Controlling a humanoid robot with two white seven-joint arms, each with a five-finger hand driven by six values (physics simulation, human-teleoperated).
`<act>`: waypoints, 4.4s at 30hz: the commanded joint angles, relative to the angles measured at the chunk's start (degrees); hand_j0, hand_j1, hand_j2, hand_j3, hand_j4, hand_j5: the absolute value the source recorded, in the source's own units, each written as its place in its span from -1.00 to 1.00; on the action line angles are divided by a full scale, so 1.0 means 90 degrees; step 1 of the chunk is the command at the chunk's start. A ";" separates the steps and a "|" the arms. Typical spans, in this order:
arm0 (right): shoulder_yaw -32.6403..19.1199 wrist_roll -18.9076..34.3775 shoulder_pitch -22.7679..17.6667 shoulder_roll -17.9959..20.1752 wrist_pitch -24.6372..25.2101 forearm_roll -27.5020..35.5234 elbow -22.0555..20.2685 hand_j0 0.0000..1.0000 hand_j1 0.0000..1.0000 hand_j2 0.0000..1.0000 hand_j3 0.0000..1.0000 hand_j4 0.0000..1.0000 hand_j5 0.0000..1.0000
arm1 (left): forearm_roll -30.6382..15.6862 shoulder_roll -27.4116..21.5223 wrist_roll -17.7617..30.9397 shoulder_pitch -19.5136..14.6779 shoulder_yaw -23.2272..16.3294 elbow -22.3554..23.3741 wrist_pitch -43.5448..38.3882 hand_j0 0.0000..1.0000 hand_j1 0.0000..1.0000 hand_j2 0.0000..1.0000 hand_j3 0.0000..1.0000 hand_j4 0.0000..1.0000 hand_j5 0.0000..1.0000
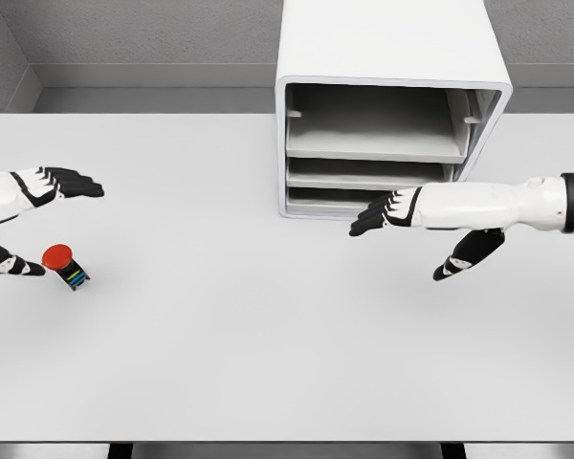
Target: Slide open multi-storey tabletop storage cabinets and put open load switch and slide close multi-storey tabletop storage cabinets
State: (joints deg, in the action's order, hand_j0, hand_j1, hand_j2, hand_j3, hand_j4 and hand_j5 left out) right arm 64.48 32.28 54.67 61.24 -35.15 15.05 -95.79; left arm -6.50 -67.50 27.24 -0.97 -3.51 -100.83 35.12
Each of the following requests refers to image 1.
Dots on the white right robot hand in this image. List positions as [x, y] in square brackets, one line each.
[459, 205]

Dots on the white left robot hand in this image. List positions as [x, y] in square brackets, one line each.
[5, 193]

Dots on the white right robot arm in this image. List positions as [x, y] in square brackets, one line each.
[550, 203]

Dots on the white multi-storey storage cabinet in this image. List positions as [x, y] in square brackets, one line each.
[387, 43]

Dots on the grey cabinet drawer tray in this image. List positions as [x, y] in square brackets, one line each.
[330, 201]
[363, 174]

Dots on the red button load switch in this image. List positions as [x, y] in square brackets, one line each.
[57, 255]

